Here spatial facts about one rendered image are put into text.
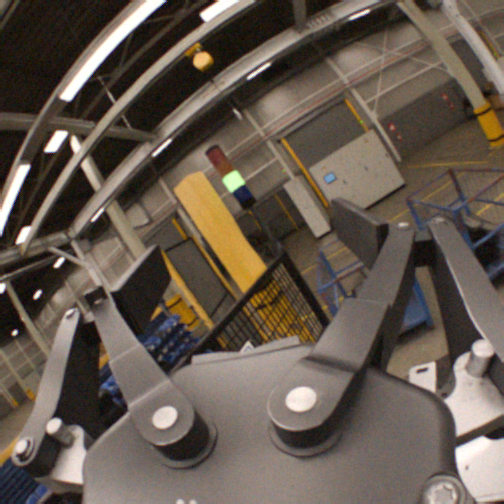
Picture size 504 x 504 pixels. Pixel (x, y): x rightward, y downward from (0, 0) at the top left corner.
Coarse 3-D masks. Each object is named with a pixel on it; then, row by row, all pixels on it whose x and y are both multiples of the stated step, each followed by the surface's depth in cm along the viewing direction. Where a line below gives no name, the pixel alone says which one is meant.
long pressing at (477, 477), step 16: (464, 448) 36; (480, 448) 33; (496, 448) 29; (464, 464) 33; (480, 464) 29; (496, 464) 26; (464, 480) 29; (480, 480) 26; (496, 480) 22; (480, 496) 22; (496, 496) 19
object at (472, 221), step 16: (416, 192) 264; (480, 192) 150; (416, 208) 251; (448, 208) 170; (464, 208) 252; (496, 208) 185; (416, 224) 275; (464, 224) 160; (480, 224) 175; (496, 224) 169; (464, 240) 164; (480, 240) 161; (496, 240) 193; (480, 256) 191; (496, 256) 171; (496, 272) 161
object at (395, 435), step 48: (192, 384) 6; (240, 384) 6; (384, 384) 4; (240, 432) 4; (336, 432) 4; (384, 432) 3; (432, 432) 3; (96, 480) 3; (144, 480) 3; (192, 480) 3; (240, 480) 3; (288, 480) 3; (336, 480) 3; (384, 480) 3; (432, 480) 2
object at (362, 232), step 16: (336, 208) 17; (352, 208) 14; (336, 224) 18; (352, 224) 14; (368, 224) 12; (384, 224) 11; (352, 240) 15; (368, 240) 13; (384, 240) 11; (368, 256) 13
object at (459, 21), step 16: (400, 0) 193; (432, 0) 175; (448, 0) 162; (352, 16) 217; (448, 16) 182; (464, 32) 180; (480, 48) 176; (272, 64) 265; (496, 64) 175; (240, 80) 276; (496, 80) 189; (208, 112) 306
